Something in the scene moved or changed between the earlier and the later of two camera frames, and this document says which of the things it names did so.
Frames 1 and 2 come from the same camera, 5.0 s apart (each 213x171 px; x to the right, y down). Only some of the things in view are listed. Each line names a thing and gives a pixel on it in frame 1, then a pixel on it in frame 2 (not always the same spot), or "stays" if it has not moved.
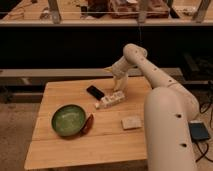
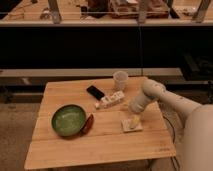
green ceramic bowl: [68, 120] stays
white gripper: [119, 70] to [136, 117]
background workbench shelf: [104, 12] stays
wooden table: [88, 122] stays
